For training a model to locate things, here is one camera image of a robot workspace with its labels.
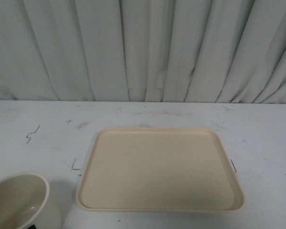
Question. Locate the white smiley face mug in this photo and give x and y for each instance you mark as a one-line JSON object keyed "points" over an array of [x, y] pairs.
{"points": [[27, 202]]}

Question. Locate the beige rectangular plastic tray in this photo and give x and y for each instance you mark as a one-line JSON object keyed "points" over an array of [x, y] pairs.
{"points": [[159, 170]]}

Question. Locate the white pleated curtain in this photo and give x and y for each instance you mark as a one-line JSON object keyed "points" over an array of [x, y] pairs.
{"points": [[210, 51]]}

